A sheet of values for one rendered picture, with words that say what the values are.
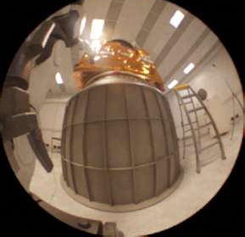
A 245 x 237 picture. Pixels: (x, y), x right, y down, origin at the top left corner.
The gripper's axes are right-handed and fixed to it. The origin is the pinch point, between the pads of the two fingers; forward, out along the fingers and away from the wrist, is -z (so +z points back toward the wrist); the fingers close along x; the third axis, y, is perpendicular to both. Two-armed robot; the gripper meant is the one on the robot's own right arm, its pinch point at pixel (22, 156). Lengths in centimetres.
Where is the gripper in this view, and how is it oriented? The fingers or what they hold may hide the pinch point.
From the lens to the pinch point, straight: 17.4
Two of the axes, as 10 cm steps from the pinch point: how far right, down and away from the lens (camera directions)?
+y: -4.7, -0.2, 8.9
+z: -2.1, -9.7, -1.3
